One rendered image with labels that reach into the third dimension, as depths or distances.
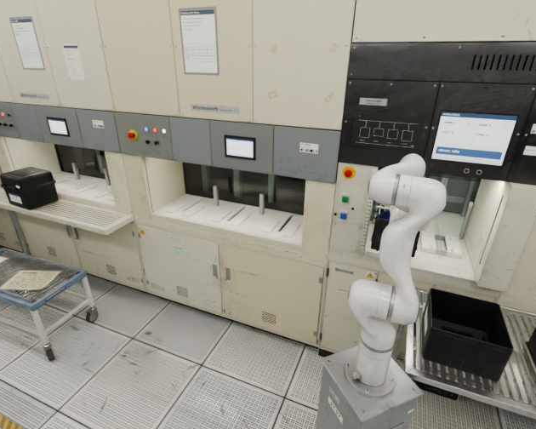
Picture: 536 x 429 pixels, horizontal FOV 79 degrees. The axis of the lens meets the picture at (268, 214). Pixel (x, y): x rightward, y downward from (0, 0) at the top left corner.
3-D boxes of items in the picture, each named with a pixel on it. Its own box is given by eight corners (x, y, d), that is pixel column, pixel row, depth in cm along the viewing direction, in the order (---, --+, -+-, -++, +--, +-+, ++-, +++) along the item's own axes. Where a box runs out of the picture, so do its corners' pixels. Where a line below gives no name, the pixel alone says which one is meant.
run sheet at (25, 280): (-4, 289, 218) (-5, 288, 217) (21, 269, 239) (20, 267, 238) (42, 291, 217) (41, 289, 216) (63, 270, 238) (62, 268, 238)
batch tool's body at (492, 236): (316, 360, 225) (349, 42, 142) (341, 283, 304) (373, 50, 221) (458, 408, 194) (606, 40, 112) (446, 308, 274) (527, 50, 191)
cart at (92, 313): (-42, 326, 249) (-68, 275, 228) (25, 287, 293) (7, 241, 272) (52, 364, 219) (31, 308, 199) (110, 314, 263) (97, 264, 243)
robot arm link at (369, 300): (392, 357, 112) (406, 303, 102) (339, 340, 119) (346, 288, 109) (395, 334, 122) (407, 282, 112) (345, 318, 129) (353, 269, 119)
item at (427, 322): (421, 316, 158) (430, 287, 150) (487, 333, 148) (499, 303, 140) (421, 358, 134) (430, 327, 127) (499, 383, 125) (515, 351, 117)
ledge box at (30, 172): (4, 204, 260) (-7, 174, 249) (40, 193, 283) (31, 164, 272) (28, 212, 249) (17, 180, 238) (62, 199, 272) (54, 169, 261)
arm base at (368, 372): (365, 404, 116) (373, 368, 108) (335, 363, 132) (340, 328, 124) (406, 386, 123) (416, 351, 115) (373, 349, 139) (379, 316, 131)
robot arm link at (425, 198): (368, 304, 121) (416, 317, 115) (364, 321, 110) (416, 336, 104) (394, 171, 106) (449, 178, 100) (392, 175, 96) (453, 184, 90)
